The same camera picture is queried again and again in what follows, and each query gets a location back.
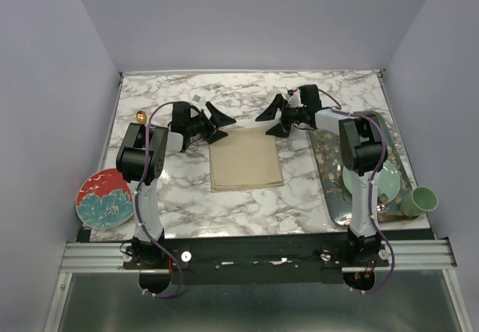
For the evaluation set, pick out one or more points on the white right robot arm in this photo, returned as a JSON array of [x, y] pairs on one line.
[[363, 153]]

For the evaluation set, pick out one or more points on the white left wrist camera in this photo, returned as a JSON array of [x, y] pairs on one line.
[[197, 99]]

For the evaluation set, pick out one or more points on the beige linen napkin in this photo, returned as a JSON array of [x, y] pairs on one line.
[[246, 159]]

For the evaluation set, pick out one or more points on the aluminium frame rail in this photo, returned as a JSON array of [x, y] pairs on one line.
[[105, 257]]

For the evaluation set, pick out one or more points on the floral teal serving tray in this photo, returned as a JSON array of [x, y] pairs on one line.
[[336, 182]]

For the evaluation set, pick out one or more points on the mint green cup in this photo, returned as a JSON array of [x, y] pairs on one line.
[[419, 201]]

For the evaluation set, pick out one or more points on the mint green plate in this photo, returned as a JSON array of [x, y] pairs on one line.
[[389, 183]]

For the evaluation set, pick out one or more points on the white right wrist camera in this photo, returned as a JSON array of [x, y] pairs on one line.
[[293, 98]]

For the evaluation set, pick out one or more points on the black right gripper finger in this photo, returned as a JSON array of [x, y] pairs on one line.
[[279, 130], [270, 112]]

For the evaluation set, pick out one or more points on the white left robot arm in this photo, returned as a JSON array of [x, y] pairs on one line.
[[140, 161]]

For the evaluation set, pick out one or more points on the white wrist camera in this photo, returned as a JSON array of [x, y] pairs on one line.
[[293, 98], [197, 99]]

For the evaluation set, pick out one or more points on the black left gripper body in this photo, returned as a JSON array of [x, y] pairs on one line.
[[200, 125]]

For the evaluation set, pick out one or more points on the red and blue round plate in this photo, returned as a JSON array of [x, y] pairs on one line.
[[104, 201]]

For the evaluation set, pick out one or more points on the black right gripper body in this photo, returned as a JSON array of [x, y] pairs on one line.
[[293, 115]]

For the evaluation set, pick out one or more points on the gold spoon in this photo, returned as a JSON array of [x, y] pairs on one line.
[[141, 117]]

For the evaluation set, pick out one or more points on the silver spoon on tray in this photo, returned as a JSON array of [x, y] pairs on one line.
[[382, 208]]

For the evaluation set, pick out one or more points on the black mounting base plate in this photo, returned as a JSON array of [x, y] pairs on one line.
[[329, 258]]

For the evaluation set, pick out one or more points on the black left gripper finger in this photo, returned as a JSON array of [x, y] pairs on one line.
[[216, 136], [218, 118]]

